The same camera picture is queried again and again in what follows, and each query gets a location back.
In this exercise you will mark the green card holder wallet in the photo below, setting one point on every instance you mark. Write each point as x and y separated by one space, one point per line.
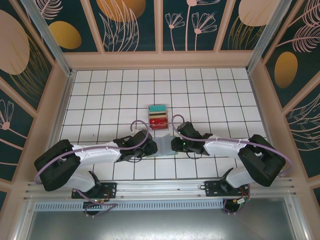
163 146

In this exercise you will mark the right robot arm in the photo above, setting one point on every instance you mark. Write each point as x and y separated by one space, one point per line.
220 150

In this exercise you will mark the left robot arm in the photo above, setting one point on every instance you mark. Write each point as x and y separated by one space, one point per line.
95 156

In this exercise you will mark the clear acrylic card stand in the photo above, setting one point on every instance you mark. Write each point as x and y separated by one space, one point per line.
151 130

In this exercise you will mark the red card stack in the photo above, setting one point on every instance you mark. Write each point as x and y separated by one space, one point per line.
158 123

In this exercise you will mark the gold card stack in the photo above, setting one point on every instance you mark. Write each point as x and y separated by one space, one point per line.
157 115

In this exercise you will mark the teal card stack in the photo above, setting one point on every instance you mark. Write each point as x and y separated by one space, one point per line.
157 108

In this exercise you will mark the grey metal panel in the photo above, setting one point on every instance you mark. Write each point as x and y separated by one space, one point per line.
160 225

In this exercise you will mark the green circuit board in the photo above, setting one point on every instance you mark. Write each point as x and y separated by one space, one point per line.
241 201

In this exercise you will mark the aluminium frame rail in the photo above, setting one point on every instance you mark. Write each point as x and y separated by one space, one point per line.
160 187

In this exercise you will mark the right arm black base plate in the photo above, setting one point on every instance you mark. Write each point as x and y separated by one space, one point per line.
212 188

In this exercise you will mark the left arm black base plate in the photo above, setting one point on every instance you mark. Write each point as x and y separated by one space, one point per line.
110 188

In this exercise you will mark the aluminium corner post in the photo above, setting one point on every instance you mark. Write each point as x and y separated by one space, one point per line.
265 37
50 42

